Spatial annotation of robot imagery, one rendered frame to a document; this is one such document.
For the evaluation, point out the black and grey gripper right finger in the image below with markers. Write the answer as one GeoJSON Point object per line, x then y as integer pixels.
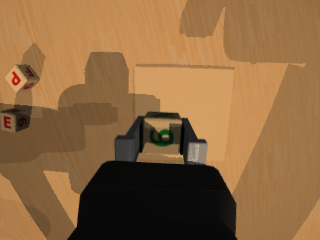
{"type": "Point", "coordinates": [194, 150]}

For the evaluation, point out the wooden letter block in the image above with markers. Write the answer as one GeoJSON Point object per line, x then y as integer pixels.
{"type": "Point", "coordinates": [14, 120]}
{"type": "Point", "coordinates": [162, 133]}
{"type": "Point", "coordinates": [21, 78]}

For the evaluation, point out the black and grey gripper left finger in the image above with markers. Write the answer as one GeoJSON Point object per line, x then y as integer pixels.
{"type": "Point", "coordinates": [128, 147]}

